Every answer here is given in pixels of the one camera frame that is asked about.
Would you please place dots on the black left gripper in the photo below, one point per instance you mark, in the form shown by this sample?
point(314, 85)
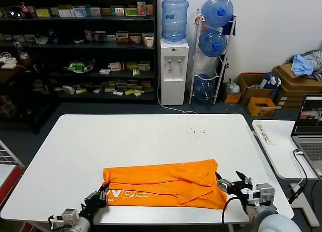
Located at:
point(91, 204)

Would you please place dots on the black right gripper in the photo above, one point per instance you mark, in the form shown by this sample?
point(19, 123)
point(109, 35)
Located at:
point(239, 191)

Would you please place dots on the orange t-shirt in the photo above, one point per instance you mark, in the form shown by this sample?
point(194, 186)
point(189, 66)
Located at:
point(161, 176)

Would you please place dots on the large white table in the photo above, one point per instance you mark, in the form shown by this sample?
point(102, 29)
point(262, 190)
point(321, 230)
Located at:
point(75, 154)

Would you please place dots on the white strip with handwriting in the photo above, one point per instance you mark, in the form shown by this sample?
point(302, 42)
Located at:
point(262, 134)

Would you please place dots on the small white side table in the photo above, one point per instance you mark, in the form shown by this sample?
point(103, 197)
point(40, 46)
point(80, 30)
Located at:
point(279, 146)

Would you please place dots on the scattered dark crumbs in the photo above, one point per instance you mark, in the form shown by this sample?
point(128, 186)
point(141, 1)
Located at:
point(201, 132)

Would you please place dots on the orange cardboard box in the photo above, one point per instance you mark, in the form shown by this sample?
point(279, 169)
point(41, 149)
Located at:
point(261, 111)

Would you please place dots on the grey laptop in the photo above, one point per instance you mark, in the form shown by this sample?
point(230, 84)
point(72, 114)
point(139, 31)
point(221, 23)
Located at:
point(312, 149)

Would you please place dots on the small yellow carton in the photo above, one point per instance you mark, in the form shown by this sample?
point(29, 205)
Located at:
point(232, 98)

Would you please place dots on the open brown cardboard box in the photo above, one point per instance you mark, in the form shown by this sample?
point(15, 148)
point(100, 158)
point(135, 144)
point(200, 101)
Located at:
point(254, 93)

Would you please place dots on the red white cart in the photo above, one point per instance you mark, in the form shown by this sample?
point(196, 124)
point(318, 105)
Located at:
point(10, 181)

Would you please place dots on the grey plastic bag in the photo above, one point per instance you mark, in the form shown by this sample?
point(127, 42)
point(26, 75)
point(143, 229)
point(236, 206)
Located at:
point(231, 88)

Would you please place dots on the pink white flat box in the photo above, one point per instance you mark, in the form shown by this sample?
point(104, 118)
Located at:
point(117, 93)

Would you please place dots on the lime green flat box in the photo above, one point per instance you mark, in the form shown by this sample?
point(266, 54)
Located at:
point(129, 92)
point(81, 91)

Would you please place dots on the cardboard box with labels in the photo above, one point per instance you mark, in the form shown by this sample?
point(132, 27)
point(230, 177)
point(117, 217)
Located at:
point(289, 96)

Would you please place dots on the cream white carton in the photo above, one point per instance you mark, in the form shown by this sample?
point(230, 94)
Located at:
point(68, 90)

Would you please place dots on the blue white bag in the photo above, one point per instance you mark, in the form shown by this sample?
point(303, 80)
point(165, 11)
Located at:
point(273, 81)

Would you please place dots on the white metal jug rack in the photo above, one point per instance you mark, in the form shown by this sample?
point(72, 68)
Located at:
point(221, 74)

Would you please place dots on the white water dispenser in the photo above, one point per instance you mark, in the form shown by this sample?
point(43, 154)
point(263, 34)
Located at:
point(173, 91)

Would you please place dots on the orange yellow box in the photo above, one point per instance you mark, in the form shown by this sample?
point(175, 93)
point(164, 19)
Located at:
point(146, 85)

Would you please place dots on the large flat cardboard box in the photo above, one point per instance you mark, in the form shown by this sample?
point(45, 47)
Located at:
point(289, 73)

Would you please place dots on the small green box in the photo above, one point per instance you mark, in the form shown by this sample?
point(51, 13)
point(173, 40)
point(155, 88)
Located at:
point(136, 72)

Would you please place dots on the white red medicine box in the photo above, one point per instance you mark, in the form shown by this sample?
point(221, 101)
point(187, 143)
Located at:
point(116, 66)

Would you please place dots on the light blue garment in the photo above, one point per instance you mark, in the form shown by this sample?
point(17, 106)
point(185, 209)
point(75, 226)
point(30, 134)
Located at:
point(302, 66)

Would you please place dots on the black shelf unit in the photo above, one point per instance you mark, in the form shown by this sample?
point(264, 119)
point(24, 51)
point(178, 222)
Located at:
point(113, 46)

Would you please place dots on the dark wooden desk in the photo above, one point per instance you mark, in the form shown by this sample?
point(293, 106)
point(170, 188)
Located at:
point(15, 76)

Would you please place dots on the striped grey garment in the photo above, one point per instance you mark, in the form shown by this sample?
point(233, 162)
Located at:
point(315, 61)

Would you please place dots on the small white box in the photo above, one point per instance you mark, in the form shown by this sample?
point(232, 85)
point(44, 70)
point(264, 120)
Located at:
point(78, 41)

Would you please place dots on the white blue medicine box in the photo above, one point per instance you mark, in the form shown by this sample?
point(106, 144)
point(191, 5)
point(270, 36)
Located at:
point(111, 38)

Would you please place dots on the colourful medicine box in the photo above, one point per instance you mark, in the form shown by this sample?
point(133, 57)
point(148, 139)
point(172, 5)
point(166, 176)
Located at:
point(99, 37)

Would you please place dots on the white orange medicine box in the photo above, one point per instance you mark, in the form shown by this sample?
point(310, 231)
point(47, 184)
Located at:
point(117, 11)
point(122, 37)

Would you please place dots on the white paper cup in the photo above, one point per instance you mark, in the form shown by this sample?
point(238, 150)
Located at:
point(149, 42)

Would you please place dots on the white red standing box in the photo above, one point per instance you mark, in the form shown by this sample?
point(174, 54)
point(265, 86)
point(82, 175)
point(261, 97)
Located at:
point(88, 36)

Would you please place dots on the white flat device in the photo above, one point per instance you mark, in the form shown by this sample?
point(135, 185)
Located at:
point(8, 63)

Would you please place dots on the dark blue bottle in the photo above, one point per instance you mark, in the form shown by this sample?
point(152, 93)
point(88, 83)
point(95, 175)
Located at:
point(52, 37)

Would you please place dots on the clear plastic bottle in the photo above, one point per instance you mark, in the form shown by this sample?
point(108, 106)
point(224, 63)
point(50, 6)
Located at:
point(21, 50)

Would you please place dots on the white open box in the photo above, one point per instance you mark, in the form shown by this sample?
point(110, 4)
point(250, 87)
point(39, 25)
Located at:
point(41, 40)

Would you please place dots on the pink cloth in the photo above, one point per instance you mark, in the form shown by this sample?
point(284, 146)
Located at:
point(197, 20)

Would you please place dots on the upright blue water jug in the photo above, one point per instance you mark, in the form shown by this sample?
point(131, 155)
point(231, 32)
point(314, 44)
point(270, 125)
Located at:
point(174, 23)

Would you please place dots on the light blue box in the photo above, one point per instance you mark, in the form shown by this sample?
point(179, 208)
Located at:
point(79, 13)

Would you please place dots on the tall colourful box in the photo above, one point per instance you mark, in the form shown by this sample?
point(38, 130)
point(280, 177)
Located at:
point(141, 8)

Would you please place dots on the cola bottle red cap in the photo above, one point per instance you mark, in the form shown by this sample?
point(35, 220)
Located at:
point(23, 11)

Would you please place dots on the clear glass bowl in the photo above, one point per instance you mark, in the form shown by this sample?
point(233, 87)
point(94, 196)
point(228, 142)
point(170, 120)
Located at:
point(15, 13)

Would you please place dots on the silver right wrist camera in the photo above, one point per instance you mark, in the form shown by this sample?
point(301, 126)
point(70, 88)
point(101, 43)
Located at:
point(265, 193)

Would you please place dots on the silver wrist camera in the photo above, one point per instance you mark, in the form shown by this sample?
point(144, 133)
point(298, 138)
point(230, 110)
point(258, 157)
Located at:
point(265, 193)
point(70, 215)

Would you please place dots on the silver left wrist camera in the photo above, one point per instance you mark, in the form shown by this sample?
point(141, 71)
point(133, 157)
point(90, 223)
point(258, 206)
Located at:
point(70, 215)

